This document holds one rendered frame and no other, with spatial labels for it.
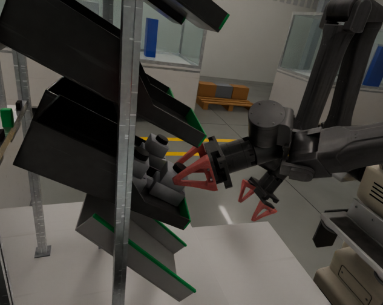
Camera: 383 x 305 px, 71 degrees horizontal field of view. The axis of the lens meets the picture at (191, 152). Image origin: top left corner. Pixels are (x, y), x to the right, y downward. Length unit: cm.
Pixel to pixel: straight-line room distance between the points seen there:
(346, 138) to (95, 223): 41
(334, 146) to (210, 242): 61
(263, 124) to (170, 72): 379
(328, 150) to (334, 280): 72
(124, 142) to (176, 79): 388
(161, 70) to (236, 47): 562
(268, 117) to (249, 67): 942
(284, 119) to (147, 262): 35
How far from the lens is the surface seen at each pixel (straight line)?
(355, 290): 109
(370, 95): 625
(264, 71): 1016
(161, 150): 61
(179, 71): 421
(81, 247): 92
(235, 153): 49
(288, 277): 96
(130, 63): 33
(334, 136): 48
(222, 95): 603
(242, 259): 95
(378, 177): 94
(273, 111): 45
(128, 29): 32
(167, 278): 58
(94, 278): 84
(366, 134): 46
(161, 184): 50
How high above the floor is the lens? 151
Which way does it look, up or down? 25 degrees down
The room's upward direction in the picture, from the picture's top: 9 degrees clockwise
